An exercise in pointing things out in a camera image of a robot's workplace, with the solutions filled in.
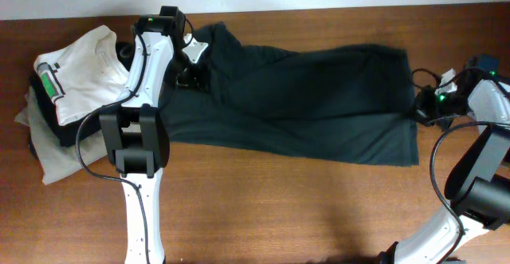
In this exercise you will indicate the white folded t-shirt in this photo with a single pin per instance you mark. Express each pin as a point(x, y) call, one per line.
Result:
point(82, 76)

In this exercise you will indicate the beige folded cloth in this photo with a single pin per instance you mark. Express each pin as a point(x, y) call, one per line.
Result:
point(57, 162)

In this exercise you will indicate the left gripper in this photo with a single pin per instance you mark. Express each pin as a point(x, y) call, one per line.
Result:
point(190, 80)

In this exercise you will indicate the dark green t-shirt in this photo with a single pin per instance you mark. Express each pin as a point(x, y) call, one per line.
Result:
point(348, 104)

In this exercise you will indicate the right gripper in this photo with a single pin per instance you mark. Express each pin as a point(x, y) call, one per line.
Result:
point(426, 102)

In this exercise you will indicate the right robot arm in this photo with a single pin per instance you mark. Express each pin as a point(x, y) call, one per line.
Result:
point(475, 200)

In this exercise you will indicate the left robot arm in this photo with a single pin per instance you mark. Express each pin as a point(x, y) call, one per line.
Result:
point(135, 136)

